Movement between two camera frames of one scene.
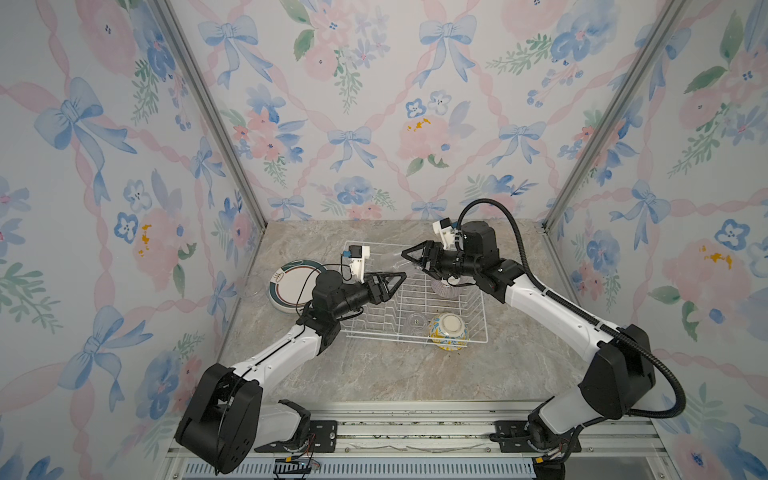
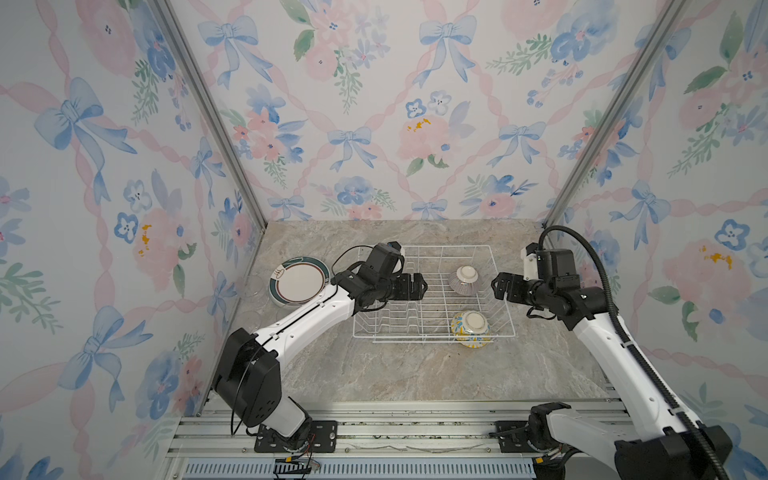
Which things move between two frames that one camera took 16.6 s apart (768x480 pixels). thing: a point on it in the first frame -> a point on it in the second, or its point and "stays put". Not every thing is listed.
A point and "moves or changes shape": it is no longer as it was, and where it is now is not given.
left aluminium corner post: [194, 72] stays put
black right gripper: [432, 252] -> [515, 283]
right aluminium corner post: [649, 48] stays put
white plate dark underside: [292, 285] stays put
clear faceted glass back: [399, 262] moves or changes shape
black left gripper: [378, 294] -> [405, 292]
